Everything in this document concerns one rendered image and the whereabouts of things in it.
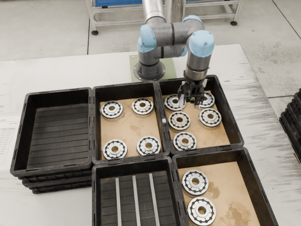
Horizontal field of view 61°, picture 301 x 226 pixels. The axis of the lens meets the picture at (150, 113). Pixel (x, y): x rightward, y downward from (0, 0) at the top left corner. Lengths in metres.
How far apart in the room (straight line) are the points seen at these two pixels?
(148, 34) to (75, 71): 0.87
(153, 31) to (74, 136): 0.60
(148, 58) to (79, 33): 1.89
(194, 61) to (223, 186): 0.51
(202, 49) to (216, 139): 0.50
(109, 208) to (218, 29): 2.62
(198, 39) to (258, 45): 2.37
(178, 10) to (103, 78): 0.61
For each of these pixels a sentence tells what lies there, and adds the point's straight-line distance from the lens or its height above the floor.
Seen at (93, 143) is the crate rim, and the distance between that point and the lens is 1.03.
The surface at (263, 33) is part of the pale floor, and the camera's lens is 3.34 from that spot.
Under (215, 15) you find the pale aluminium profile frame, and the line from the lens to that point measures 3.21.
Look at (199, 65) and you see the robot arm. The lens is 0.83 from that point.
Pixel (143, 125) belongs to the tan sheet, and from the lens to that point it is 1.17.
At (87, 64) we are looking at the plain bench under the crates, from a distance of 1.68.
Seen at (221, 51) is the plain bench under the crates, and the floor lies 0.70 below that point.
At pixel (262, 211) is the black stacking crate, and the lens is 1.03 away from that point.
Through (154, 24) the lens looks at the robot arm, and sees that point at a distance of 0.89.
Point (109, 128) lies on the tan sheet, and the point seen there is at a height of 0.83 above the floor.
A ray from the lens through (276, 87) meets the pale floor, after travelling 2.72.
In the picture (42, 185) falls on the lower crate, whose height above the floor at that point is 0.80.
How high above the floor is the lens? 1.80
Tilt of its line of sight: 53 degrees down
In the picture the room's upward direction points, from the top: straight up
